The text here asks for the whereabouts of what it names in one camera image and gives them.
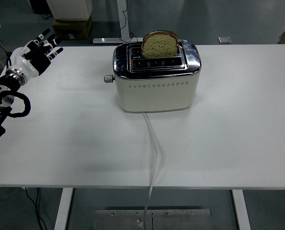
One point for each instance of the white table leg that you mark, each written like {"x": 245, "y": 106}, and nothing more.
{"x": 241, "y": 210}
{"x": 63, "y": 210}

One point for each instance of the cream and chrome toaster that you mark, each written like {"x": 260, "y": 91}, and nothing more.
{"x": 157, "y": 95}

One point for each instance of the black box on floor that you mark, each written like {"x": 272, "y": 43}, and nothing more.
{"x": 40, "y": 6}

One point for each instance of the brown bread slice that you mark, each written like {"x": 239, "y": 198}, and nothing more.
{"x": 159, "y": 46}

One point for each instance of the white appliance on box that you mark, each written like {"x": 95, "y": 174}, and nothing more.
{"x": 70, "y": 9}

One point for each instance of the grey floor socket plate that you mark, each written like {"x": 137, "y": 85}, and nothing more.
{"x": 224, "y": 40}

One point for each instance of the white desk stand foot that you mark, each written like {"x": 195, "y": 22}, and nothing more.
{"x": 123, "y": 19}

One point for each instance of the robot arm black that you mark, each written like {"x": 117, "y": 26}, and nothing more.
{"x": 1, "y": 83}

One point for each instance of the small metal bolt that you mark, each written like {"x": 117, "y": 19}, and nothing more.
{"x": 139, "y": 219}

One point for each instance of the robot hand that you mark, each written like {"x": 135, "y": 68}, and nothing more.
{"x": 28, "y": 64}

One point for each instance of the brown cardboard box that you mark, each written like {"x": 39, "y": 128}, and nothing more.
{"x": 73, "y": 28}

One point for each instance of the silver toaster lever knob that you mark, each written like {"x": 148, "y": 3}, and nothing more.
{"x": 108, "y": 78}

